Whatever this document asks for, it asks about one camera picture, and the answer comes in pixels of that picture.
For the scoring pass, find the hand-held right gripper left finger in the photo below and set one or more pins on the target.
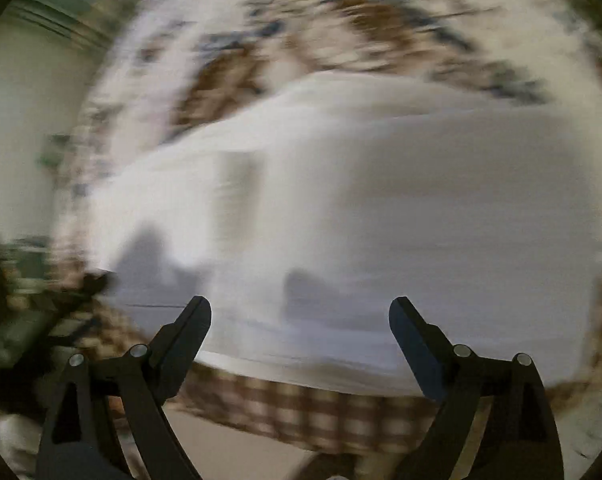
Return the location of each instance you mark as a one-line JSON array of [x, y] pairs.
[[186, 342]]

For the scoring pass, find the white pants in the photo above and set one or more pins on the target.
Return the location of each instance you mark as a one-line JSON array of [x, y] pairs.
[[341, 240]]

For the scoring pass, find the floral printed blanket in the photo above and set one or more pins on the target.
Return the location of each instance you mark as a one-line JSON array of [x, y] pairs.
[[331, 35]]

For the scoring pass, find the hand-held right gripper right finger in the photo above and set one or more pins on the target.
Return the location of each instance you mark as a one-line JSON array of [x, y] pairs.
[[415, 347]]

